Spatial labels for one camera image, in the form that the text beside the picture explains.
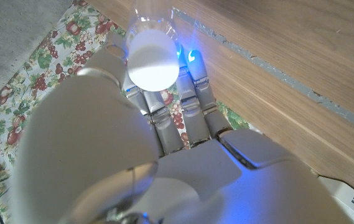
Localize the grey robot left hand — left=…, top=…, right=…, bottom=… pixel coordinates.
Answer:
left=11, top=30, right=354, bottom=224

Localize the clear medicine bottle white cap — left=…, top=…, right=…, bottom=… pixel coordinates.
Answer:
left=125, top=0, right=180, bottom=93

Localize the floral fruit print backdrop cloth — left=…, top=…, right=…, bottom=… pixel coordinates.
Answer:
left=0, top=0, right=258, bottom=224

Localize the grey tape outline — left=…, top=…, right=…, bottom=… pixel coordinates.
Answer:
left=172, top=6, right=354, bottom=138

